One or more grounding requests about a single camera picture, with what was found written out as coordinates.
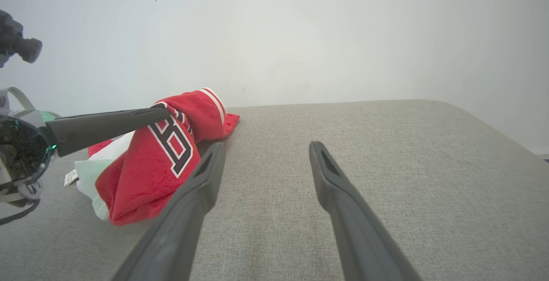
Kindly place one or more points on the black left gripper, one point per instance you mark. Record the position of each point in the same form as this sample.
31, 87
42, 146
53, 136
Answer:
21, 152

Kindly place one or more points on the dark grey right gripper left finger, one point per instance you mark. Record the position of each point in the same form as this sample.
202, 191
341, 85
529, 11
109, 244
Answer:
171, 229

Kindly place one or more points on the red Bulls basketball jersey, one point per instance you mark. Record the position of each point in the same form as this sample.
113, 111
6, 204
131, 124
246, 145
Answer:
146, 173

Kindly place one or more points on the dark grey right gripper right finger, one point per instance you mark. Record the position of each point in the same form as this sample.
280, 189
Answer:
360, 229

